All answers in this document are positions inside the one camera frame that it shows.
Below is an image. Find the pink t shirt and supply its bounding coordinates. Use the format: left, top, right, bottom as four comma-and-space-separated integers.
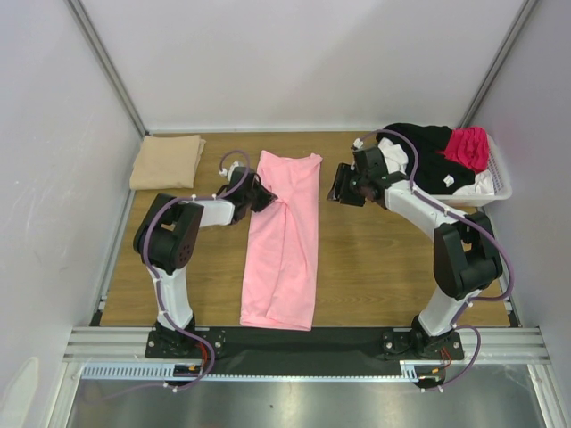
240, 151, 322, 331

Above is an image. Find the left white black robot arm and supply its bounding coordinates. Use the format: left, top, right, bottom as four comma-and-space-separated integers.
133, 164, 277, 358

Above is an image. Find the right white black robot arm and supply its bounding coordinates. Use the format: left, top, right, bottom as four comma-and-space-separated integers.
327, 147, 503, 359

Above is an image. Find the white t shirt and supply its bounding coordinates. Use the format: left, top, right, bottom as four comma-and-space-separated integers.
377, 137, 495, 196

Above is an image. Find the black t shirt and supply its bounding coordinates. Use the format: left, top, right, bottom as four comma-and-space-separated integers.
376, 123, 476, 194

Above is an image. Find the folded beige t shirt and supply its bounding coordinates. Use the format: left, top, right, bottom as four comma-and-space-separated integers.
129, 135, 206, 191

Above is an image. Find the crimson red t shirt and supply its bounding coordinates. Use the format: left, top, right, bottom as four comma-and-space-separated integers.
442, 127, 490, 174

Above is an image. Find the white plastic laundry basket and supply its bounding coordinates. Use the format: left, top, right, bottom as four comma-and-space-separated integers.
434, 136, 512, 208

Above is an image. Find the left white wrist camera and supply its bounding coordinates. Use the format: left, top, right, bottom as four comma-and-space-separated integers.
219, 160, 244, 181

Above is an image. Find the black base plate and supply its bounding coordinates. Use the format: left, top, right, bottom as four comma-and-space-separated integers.
145, 325, 465, 376

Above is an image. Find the grey slotted cable duct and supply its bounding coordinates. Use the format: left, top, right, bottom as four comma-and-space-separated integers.
81, 362, 443, 383

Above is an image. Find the aluminium frame rail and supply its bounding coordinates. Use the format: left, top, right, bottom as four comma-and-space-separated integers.
63, 326, 550, 365

